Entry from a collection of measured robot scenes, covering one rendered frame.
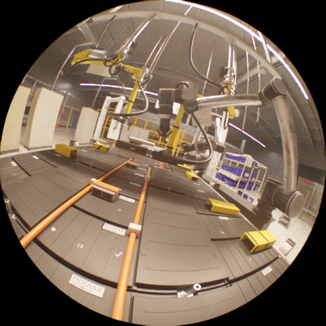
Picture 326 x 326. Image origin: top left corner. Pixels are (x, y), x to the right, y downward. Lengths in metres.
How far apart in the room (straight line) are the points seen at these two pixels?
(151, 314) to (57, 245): 0.18
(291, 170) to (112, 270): 1.01
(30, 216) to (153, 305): 0.26
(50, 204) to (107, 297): 0.23
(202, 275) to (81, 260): 0.21
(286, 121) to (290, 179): 0.40
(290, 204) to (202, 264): 0.81
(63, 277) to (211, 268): 0.26
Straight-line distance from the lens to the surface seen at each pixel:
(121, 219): 0.30
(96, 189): 0.36
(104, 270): 0.21
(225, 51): 11.31
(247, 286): 0.32
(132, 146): 1.46
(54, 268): 0.22
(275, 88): 1.00
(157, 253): 0.24
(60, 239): 0.25
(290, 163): 0.96
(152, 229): 0.29
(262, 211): 1.21
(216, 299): 0.25
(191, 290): 0.22
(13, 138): 4.52
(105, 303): 0.20
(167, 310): 0.20
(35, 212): 0.31
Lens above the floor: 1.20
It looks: 9 degrees down
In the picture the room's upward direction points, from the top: 17 degrees clockwise
